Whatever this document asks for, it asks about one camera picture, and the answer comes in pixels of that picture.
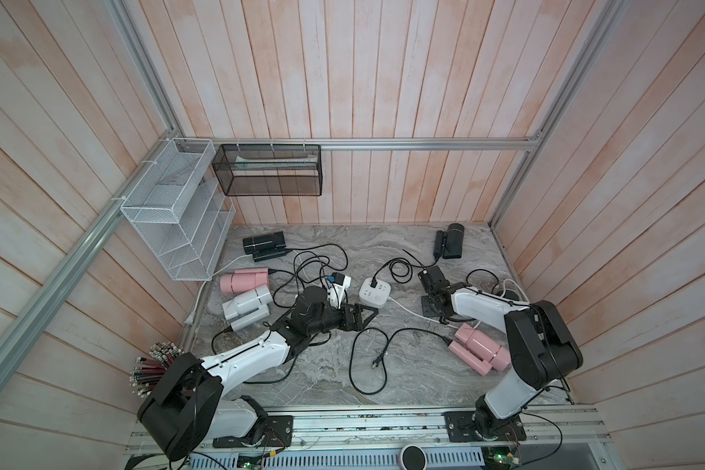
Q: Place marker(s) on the white square power strip right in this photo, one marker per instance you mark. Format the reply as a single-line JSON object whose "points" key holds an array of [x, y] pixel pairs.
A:
{"points": [[374, 293]]}

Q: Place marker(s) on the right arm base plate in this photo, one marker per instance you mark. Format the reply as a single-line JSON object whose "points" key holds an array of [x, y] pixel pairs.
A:
{"points": [[480, 425]]}

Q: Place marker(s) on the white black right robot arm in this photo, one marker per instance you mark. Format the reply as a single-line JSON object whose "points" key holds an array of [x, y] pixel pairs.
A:
{"points": [[540, 348]]}

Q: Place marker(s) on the black mesh wall basket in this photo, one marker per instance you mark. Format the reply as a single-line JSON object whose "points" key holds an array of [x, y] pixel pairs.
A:
{"points": [[253, 170]]}

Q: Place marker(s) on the pink folded hair dryer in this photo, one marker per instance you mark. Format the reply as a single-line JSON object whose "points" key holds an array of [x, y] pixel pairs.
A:
{"points": [[243, 280]]}

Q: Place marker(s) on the round black white knob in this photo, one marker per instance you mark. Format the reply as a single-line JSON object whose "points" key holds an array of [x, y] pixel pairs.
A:
{"points": [[412, 457]]}

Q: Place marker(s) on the white wire mesh shelf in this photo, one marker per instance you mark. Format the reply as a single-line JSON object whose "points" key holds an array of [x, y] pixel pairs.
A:
{"points": [[179, 210]]}

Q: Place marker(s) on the pink hair dryer under arm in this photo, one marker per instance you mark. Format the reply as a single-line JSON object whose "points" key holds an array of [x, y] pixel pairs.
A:
{"points": [[479, 351]]}

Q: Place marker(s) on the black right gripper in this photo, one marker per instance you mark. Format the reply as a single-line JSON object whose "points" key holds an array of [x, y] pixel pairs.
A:
{"points": [[425, 308]]}

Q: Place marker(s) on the red pencil cup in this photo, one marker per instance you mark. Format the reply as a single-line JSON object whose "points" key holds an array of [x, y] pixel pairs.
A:
{"points": [[148, 371]]}

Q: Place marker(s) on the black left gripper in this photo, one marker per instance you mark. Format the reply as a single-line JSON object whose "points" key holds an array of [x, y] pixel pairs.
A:
{"points": [[357, 316]]}

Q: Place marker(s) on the dark green dryer far right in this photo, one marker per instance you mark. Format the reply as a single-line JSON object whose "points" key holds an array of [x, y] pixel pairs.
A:
{"points": [[449, 242]]}

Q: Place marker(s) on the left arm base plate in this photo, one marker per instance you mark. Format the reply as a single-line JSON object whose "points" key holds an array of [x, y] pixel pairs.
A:
{"points": [[275, 431]]}

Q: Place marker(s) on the white hair dryer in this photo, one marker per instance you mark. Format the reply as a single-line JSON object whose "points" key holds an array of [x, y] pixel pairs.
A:
{"points": [[247, 308]]}

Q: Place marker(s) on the dark green folded hair dryer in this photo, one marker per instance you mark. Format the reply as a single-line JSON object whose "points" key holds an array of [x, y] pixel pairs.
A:
{"points": [[265, 247]]}

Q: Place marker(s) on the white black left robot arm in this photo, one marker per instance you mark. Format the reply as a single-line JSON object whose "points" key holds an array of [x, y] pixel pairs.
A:
{"points": [[182, 394]]}

